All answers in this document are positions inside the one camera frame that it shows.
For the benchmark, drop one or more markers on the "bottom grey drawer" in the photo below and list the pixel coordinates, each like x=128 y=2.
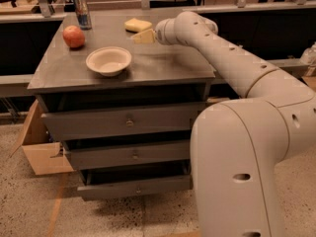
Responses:
x=136 y=188

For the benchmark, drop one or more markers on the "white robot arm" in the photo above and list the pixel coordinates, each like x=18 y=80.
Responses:
x=236 y=144

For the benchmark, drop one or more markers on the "brown cardboard box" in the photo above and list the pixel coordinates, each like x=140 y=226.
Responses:
x=45 y=157

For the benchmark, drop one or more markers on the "grey metal railing beam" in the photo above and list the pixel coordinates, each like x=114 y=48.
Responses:
x=19 y=83

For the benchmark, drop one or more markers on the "middle grey drawer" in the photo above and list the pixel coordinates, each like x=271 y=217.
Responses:
x=125 y=155

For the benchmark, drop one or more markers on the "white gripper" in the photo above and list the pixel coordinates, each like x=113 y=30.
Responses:
x=160 y=34

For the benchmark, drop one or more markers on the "top grey drawer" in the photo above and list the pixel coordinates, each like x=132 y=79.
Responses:
x=122 y=121

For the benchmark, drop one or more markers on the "grey drawer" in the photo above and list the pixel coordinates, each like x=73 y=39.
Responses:
x=136 y=188
x=125 y=155
x=122 y=121

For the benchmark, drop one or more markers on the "yellow sponge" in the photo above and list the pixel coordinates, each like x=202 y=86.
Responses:
x=136 y=26

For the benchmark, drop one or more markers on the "white paper bowl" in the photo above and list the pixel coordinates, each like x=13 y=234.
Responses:
x=108 y=61

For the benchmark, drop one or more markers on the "red apple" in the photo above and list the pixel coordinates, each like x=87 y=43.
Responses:
x=73 y=36

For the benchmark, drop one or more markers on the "grey drawer cabinet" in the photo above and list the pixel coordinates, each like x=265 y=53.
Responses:
x=108 y=30

